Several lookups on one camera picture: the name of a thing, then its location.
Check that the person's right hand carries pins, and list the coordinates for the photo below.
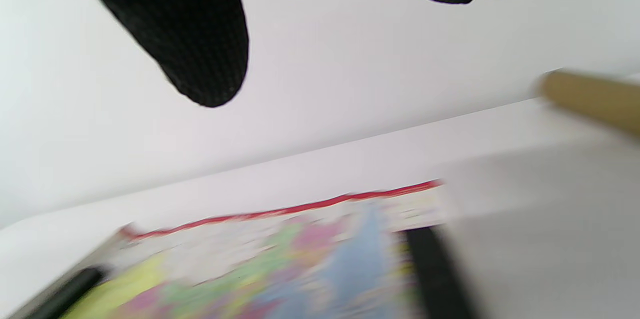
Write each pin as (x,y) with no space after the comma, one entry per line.
(190,34)

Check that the colourful paper map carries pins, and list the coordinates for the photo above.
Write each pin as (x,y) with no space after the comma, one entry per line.
(280,269)

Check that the black bar paperweight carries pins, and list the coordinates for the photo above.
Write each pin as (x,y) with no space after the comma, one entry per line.
(440,279)
(65,294)

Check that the brown cardboard mailing tube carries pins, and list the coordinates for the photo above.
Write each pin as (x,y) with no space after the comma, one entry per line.
(595,99)

